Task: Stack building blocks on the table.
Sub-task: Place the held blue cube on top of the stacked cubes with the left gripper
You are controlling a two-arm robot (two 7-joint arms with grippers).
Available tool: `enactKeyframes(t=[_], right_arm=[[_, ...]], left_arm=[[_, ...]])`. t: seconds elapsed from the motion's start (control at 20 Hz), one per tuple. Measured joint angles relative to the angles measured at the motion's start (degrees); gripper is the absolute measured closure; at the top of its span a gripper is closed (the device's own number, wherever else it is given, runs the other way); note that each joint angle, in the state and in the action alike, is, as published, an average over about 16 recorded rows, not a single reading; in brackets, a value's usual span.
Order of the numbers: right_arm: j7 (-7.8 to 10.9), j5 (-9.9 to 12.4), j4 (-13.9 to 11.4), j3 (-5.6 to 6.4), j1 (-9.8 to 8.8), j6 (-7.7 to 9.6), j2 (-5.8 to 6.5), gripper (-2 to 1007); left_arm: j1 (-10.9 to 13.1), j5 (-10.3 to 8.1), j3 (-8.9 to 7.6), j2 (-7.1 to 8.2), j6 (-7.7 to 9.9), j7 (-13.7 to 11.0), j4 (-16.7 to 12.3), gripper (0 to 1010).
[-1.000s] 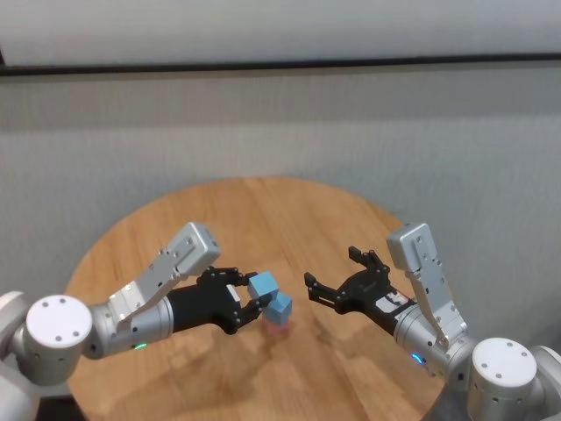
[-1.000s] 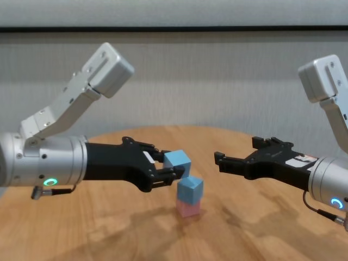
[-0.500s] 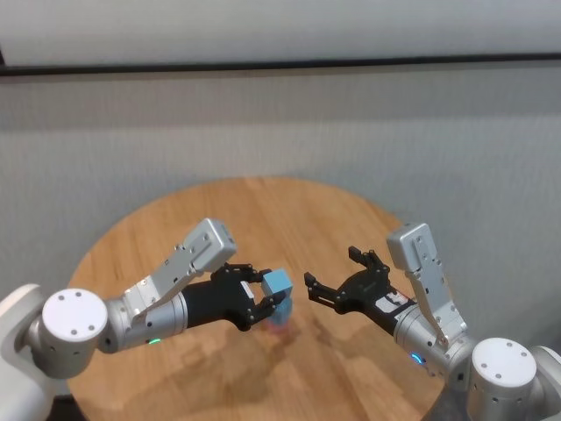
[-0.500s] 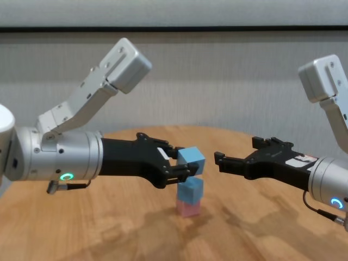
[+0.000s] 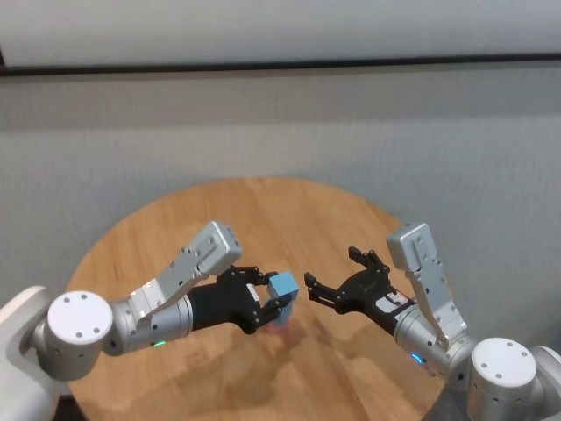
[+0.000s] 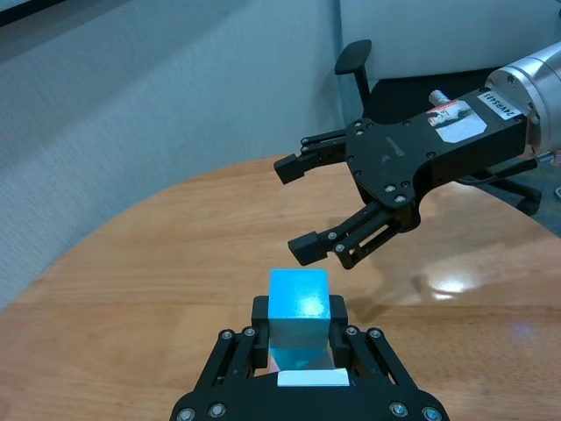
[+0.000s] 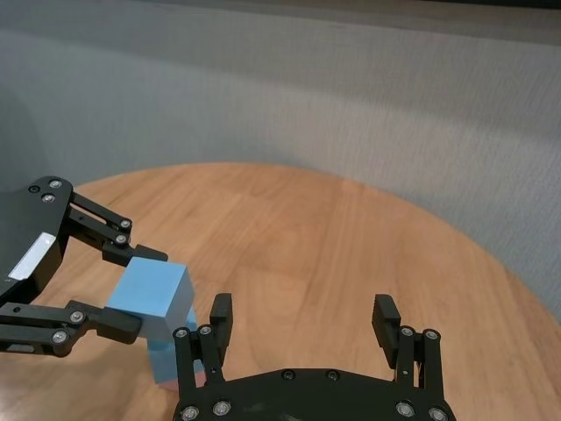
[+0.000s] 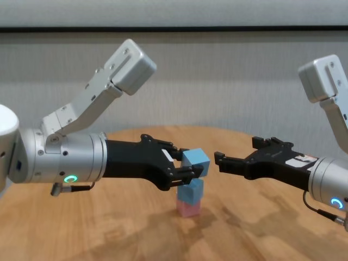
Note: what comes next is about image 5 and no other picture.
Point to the blue wooden cube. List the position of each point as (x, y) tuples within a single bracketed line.
[(284, 316), (284, 287)]

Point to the pink wooden cube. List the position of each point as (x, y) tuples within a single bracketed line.
[(278, 330)]

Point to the black wall baseboard strip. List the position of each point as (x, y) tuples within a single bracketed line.
[(280, 66)]

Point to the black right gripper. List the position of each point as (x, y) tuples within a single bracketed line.
[(372, 294)]

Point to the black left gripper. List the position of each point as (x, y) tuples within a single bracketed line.
[(228, 302)]

